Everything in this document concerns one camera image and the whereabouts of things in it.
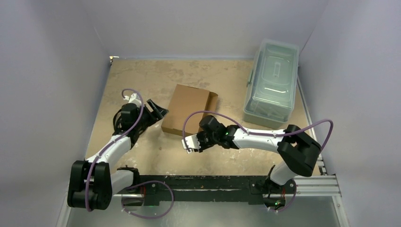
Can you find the brown cardboard box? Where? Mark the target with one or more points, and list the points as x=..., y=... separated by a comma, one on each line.
x=185, y=101

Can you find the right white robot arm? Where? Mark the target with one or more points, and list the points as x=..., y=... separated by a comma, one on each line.
x=299, y=151

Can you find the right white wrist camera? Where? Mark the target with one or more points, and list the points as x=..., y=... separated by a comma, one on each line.
x=191, y=144

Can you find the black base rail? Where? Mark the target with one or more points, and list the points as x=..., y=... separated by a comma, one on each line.
x=253, y=190

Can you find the aluminium frame rail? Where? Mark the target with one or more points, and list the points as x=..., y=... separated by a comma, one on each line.
x=317, y=202

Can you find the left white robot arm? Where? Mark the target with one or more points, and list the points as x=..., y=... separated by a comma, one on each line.
x=91, y=183

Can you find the clear plastic storage bin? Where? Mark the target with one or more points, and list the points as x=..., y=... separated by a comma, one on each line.
x=271, y=85

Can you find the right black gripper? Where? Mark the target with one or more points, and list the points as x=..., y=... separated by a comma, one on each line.
x=200, y=141

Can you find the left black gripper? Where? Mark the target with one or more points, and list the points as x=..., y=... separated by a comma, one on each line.
x=153, y=117

